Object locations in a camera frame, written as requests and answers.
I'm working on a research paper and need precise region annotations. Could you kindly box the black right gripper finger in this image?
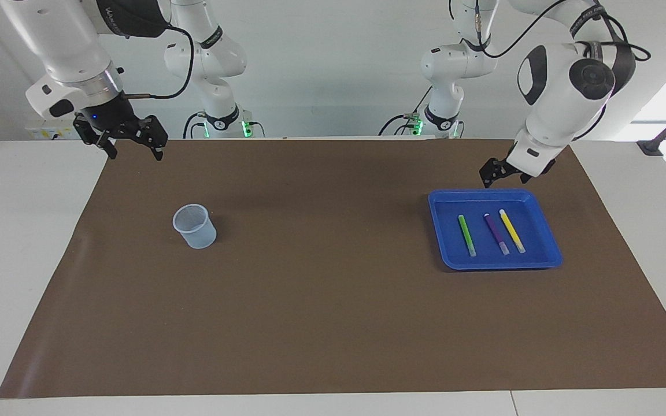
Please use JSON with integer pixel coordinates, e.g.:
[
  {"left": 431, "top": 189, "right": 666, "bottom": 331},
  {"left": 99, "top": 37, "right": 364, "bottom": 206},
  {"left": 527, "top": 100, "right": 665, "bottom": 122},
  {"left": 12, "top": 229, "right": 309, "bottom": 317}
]
[
  {"left": 134, "top": 114, "right": 169, "bottom": 162},
  {"left": 73, "top": 114, "right": 119, "bottom": 161}
]

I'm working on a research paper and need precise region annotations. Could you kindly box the yellow marker pen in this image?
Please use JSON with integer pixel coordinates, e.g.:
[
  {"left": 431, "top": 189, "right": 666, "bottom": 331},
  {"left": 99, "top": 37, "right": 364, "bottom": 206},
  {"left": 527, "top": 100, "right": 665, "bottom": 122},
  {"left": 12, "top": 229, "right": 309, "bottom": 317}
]
[{"left": 498, "top": 209, "right": 527, "bottom": 254}]

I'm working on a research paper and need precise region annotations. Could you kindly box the purple marker pen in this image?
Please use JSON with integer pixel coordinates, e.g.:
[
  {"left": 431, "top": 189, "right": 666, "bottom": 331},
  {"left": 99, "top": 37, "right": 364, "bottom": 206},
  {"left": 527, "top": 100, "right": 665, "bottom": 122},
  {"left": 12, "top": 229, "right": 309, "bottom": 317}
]
[{"left": 483, "top": 213, "right": 510, "bottom": 257}]

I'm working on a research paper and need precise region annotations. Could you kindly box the green marker pen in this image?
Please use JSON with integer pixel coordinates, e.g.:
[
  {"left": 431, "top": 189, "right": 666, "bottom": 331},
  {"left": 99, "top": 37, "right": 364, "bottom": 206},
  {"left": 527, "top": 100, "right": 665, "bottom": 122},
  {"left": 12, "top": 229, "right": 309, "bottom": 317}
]
[{"left": 458, "top": 214, "right": 478, "bottom": 258}]

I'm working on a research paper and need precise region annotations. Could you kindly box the blue plastic tray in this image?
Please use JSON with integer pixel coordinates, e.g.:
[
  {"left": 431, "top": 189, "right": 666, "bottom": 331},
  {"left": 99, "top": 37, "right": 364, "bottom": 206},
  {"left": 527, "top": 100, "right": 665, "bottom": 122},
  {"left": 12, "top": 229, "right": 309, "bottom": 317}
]
[{"left": 428, "top": 188, "right": 563, "bottom": 271}]

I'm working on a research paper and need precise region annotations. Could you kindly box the translucent plastic cup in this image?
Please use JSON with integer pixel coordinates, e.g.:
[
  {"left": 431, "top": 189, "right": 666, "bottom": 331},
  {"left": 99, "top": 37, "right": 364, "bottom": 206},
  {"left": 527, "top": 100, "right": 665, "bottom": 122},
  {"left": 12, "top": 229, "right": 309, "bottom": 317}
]
[{"left": 172, "top": 203, "right": 217, "bottom": 250}]

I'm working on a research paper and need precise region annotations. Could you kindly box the brown table mat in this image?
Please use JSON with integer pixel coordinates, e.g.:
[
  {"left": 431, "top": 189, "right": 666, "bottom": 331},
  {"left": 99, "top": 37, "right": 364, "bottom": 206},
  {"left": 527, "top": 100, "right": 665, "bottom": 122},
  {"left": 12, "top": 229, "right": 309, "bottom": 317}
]
[{"left": 0, "top": 138, "right": 666, "bottom": 399}]

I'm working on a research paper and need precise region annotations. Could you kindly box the white wall socket box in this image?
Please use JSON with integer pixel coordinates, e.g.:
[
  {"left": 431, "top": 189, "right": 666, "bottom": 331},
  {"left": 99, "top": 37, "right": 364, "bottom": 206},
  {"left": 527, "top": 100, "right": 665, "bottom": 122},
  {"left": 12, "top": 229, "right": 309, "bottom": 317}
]
[{"left": 25, "top": 113, "right": 82, "bottom": 140}]

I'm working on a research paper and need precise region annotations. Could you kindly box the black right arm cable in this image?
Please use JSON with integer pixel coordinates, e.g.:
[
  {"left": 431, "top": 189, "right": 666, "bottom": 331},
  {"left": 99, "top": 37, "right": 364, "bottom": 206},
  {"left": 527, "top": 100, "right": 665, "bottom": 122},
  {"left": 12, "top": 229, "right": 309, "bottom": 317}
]
[{"left": 121, "top": 25, "right": 195, "bottom": 100}]

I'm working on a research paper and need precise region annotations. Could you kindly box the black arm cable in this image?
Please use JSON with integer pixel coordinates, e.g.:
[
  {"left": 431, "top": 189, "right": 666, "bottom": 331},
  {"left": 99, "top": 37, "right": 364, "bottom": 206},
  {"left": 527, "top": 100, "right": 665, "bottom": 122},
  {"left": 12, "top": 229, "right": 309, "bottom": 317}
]
[
  {"left": 474, "top": 0, "right": 652, "bottom": 62},
  {"left": 121, "top": 25, "right": 195, "bottom": 100}
]

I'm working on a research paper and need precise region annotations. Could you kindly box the black left base cable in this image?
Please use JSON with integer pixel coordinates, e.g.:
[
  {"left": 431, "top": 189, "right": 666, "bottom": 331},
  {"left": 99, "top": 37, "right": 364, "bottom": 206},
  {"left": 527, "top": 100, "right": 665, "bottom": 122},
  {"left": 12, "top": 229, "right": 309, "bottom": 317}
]
[{"left": 378, "top": 90, "right": 432, "bottom": 137}]

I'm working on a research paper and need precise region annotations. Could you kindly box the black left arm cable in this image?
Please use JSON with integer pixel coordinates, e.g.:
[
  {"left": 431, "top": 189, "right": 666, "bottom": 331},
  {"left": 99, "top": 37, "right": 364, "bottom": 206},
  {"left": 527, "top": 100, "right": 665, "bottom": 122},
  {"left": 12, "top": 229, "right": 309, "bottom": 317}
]
[{"left": 474, "top": 0, "right": 652, "bottom": 62}]

